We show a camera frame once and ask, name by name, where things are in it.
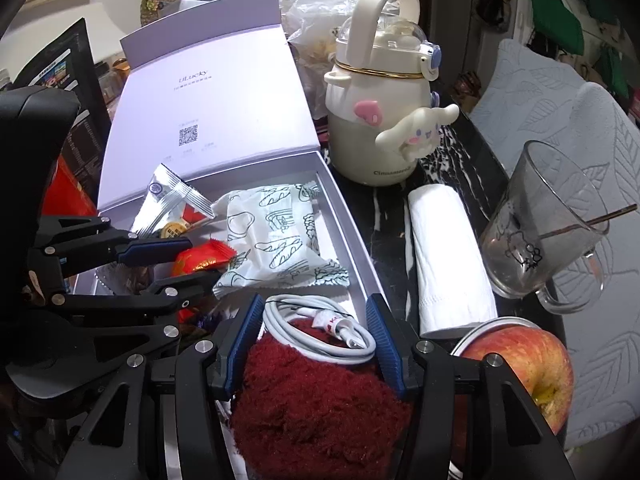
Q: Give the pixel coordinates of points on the lavender gift box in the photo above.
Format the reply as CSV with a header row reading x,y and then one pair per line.
x,y
225,85

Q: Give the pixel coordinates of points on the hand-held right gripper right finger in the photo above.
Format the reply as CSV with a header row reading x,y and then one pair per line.
x,y
385,345

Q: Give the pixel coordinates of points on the metal stirring rod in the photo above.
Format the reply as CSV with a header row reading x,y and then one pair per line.
x,y
590,220

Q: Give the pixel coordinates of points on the crumpled clear plastic bag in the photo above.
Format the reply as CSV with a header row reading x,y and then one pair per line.
x,y
310,20

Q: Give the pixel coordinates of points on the red plastic container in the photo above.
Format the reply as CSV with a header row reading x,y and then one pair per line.
x,y
67,190

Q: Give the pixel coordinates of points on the glass mug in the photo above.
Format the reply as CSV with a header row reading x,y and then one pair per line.
x,y
545,230

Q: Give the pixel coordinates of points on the white printed bread packet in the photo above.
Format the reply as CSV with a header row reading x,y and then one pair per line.
x,y
280,235

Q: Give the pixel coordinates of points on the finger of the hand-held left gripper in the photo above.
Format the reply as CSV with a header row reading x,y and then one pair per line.
x,y
150,251
185,289

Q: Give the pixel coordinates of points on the grey bowl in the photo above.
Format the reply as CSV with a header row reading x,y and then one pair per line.
x,y
467,342

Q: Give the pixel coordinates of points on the white roll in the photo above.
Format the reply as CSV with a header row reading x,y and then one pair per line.
x,y
445,260

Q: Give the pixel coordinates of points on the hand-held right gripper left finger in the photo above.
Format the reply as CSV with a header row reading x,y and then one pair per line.
x,y
245,345

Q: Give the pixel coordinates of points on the red apple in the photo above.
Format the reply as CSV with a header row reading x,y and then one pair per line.
x,y
525,365

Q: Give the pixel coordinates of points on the red fuzzy cloth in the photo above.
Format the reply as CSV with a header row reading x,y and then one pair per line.
x,y
310,410

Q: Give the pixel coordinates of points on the cream cartoon water bottle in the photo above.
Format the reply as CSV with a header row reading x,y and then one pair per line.
x,y
370,125

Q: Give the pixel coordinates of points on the purple tassel charm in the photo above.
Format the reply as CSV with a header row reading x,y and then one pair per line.
x,y
202,321

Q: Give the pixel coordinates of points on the leaf pattern covered chair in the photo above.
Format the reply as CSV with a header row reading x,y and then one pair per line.
x,y
530,75
610,320

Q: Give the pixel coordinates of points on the red candy packet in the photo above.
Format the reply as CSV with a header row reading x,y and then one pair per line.
x,y
205,258

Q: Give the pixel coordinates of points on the large green tote bag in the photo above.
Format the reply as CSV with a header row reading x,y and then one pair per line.
x,y
555,20

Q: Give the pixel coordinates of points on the black printed box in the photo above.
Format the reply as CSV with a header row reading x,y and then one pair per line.
x,y
65,75

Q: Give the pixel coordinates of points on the silver snack packet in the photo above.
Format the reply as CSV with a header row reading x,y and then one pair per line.
x,y
165,195

